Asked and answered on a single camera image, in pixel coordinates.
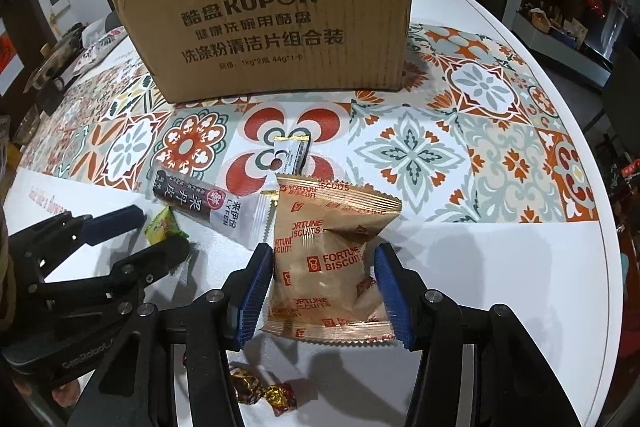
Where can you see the black mug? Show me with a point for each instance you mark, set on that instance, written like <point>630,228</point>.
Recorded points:
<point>54,96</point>

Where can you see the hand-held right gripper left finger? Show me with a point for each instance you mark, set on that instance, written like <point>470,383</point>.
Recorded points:
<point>252,302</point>

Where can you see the person's left hand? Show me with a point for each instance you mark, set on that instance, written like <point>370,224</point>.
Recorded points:
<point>66,396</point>

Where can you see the metal hot pot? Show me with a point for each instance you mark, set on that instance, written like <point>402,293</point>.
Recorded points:
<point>57,64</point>

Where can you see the red character poster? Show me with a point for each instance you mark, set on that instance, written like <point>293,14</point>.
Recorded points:
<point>9,52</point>

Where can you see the white sideboard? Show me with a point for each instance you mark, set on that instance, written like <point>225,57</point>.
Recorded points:
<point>560,42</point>

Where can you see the small green snack packet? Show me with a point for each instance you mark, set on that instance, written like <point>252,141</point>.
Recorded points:
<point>162,227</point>

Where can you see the floral tissue pack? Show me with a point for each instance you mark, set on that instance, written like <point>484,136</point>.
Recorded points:
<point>100,46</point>

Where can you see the glass bowl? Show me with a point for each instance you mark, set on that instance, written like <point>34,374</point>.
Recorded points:
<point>26,124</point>

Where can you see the dark roll snack packet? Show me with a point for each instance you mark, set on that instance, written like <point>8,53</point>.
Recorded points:
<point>200,203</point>

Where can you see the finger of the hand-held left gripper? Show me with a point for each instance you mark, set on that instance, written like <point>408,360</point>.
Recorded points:
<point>112,227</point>
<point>160,259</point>

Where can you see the dark green chair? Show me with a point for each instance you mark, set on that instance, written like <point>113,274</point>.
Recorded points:
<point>617,87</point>

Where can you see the brown cardboard box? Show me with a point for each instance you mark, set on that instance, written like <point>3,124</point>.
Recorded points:
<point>275,32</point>

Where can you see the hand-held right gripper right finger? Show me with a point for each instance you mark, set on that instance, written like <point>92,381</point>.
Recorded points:
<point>395,297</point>

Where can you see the copper biscuit packet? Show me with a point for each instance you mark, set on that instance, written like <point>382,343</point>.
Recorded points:
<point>320,257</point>

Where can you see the white intercom panel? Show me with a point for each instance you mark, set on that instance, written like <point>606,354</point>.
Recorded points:
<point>58,1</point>

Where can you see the small gold white packet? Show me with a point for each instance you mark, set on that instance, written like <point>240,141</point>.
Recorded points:
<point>290,155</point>

